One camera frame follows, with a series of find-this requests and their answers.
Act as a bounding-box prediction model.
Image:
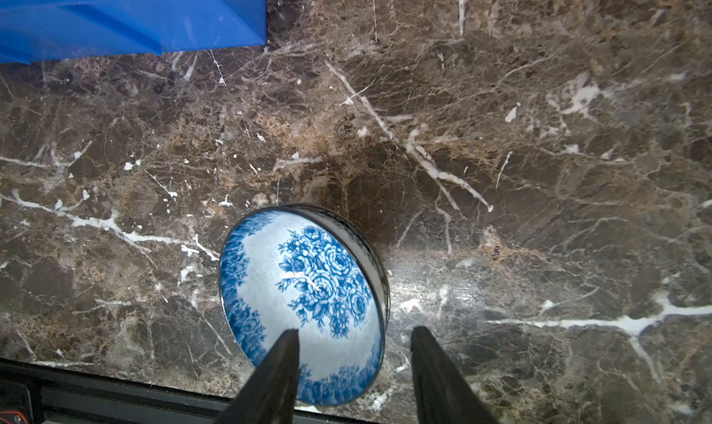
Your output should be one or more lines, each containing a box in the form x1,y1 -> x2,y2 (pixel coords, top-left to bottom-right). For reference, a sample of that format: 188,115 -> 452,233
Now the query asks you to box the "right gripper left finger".
215,329 -> 300,424

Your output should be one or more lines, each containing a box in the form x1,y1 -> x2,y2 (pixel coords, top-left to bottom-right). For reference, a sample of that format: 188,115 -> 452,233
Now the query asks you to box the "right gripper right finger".
411,326 -> 498,424

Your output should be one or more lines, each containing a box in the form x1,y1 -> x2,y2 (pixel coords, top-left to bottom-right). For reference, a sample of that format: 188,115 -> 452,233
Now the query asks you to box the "blue floral white bowl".
219,203 -> 390,407

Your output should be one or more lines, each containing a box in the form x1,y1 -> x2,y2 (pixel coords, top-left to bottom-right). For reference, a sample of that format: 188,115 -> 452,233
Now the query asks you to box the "blue plastic bin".
1,0 -> 267,64

